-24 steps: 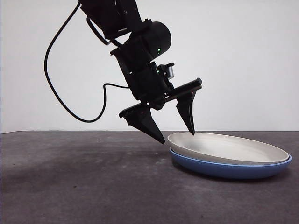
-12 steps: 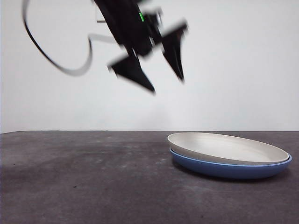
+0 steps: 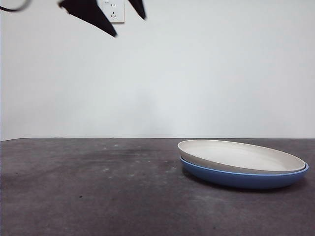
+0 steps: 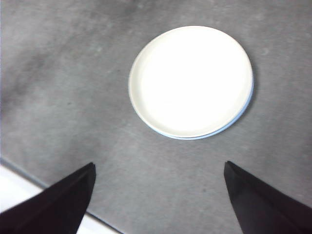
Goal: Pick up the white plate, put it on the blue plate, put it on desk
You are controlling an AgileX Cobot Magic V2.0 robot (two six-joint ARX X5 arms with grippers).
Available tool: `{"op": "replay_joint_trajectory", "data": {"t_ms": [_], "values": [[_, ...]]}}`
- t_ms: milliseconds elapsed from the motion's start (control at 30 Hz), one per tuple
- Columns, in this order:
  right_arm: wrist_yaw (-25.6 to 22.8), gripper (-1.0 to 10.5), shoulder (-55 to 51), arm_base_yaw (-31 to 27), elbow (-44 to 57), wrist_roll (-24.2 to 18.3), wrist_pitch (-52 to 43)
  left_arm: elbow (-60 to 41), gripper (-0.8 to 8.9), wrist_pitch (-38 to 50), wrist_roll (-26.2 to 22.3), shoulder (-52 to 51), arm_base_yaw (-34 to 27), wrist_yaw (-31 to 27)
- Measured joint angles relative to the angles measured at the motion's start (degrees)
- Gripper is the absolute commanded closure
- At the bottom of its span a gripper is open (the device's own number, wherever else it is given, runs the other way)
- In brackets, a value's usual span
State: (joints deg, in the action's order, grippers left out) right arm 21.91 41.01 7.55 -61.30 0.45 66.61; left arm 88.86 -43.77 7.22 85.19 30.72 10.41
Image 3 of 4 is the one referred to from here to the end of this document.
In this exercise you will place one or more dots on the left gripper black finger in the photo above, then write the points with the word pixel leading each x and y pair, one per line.
pixel 139 7
pixel 88 12

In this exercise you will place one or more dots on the white round plate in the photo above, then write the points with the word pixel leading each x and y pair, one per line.
pixel 233 155

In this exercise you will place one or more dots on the blue round plate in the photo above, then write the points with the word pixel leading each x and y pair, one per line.
pixel 246 180

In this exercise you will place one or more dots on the white wall socket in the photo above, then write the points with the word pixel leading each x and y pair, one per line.
pixel 118 13

